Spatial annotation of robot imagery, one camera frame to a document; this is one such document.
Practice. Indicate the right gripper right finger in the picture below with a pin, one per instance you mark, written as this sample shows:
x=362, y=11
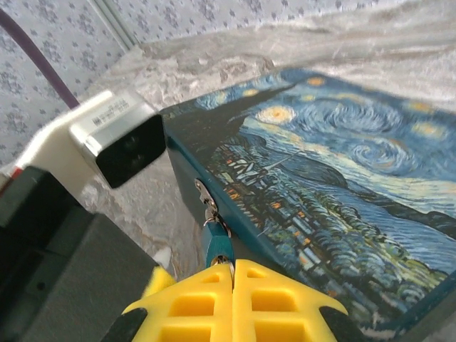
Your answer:
x=278, y=306

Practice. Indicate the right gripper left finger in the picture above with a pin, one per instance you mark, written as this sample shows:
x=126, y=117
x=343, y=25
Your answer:
x=199, y=306

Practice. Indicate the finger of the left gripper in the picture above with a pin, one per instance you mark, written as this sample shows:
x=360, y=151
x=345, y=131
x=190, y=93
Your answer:
x=160, y=281

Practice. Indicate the teal padlock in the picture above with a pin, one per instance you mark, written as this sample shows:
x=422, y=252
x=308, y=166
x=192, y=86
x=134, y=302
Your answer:
x=216, y=242

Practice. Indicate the starry night print box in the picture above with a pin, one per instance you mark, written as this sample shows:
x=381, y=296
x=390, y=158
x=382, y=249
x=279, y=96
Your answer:
x=338, y=171

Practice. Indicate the small white scrap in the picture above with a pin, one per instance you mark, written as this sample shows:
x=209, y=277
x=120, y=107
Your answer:
x=162, y=254

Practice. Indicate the silver box hasp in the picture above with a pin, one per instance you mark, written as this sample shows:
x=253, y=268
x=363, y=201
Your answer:
x=204, y=197

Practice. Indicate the silver camera module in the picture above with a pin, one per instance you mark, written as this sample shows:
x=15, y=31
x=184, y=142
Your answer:
x=121, y=142

